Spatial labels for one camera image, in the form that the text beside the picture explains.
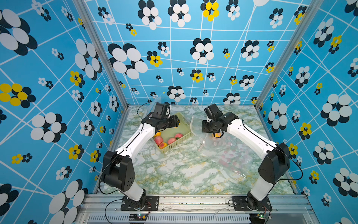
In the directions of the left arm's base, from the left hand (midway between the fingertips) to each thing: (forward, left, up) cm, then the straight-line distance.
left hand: (178, 119), depth 85 cm
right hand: (-4, -17, -3) cm, 18 cm away
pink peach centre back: (-2, 0, -14) cm, 14 cm away
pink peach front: (-6, +5, -15) cm, 17 cm away
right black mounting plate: (-42, -33, -18) cm, 57 cm away
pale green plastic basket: (+9, -4, -21) cm, 24 cm away
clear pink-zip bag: (-12, -37, -21) cm, 44 cm away
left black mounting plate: (-42, +13, -20) cm, 49 cm away
